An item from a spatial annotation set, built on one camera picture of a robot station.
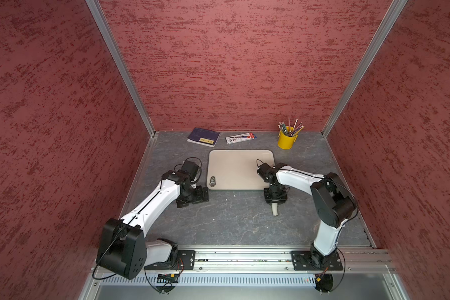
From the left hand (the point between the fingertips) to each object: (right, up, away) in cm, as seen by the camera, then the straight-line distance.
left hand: (198, 205), depth 81 cm
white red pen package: (+21, +32, +36) cm, 52 cm away
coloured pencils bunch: (+50, +36, +28) cm, 68 cm away
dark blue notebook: (-3, +33, +36) cm, 49 cm away
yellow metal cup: (+49, +29, +31) cm, 65 cm away
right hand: (+36, -3, +8) cm, 37 cm away
